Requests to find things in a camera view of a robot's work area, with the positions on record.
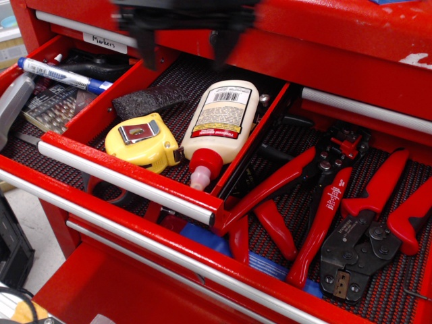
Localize black handled tool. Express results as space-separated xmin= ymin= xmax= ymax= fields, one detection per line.
xmin=59 ymin=49 xmax=136 ymax=82

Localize yellow tape measure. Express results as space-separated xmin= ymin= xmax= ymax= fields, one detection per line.
xmin=105 ymin=113 xmax=183 ymax=173

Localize red small upper drawer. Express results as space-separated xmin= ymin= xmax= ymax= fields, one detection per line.
xmin=38 ymin=54 xmax=288 ymax=233

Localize black plastic crate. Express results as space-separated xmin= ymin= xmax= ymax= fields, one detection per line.
xmin=1 ymin=192 xmax=35 ymax=289

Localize red handled wire stripper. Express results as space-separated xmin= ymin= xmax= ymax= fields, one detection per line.
xmin=219 ymin=121 xmax=371 ymax=289

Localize white glue bottle red cap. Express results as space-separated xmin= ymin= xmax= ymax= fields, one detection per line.
xmin=181 ymin=80 xmax=259 ymax=191

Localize red handled pliers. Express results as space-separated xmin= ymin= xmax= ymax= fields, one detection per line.
xmin=228 ymin=200 xmax=298 ymax=261

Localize black red handled scissors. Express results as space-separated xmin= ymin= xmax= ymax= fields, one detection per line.
xmin=81 ymin=171 xmax=133 ymax=207

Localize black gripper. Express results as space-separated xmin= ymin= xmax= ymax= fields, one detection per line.
xmin=113 ymin=1 xmax=259 ymax=71

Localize drill bit set case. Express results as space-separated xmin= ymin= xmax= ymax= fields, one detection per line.
xmin=22 ymin=83 xmax=97 ymax=134

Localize red capped small marker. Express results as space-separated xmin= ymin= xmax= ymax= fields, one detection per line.
xmin=47 ymin=54 xmax=63 ymax=66

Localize red tool chest cabinet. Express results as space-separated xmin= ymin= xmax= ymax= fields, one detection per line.
xmin=1 ymin=1 xmax=431 ymax=323

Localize blue white marker pen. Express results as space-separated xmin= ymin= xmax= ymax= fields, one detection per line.
xmin=18 ymin=57 xmax=113 ymax=95

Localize black sanding block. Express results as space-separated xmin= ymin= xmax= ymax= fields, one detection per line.
xmin=112 ymin=85 xmax=188 ymax=120

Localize blue paper package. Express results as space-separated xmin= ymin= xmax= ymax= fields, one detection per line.
xmin=179 ymin=222 xmax=323 ymax=298

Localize red handled crimping tool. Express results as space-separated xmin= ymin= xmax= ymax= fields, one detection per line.
xmin=320 ymin=148 xmax=431 ymax=304

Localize white markers label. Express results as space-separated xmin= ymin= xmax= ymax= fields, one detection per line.
xmin=83 ymin=32 xmax=128 ymax=54

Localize red wide lower drawer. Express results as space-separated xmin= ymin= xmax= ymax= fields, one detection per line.
xmin=1 ymin=30 xmax=431 ymax=323

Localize grey silver tool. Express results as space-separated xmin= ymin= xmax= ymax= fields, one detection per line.
xmin=1 ymin=72 xmax=36 ymax=149

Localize silver round key lock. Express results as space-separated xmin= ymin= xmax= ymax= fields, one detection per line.
xmin=209 ymin=30 xmax=219 ymax=51

